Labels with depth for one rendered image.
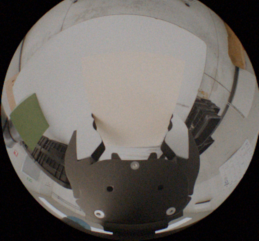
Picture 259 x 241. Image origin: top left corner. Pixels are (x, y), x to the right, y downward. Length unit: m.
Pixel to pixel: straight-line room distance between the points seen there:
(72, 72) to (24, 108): 0.28
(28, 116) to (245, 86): 2.92
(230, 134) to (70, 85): 2.77
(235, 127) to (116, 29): 2.63
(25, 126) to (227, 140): 3.03
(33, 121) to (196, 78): 0.58
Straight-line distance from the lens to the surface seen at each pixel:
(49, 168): 0.53
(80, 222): 0.27
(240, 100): 2.47
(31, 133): 0.43
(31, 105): 0.42
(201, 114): 0.68
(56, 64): 0.25
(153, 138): 0.15
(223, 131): 2.71
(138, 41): 0.17
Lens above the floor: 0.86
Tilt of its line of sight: 57 degrees down
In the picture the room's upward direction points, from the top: 180 degrees clockwise
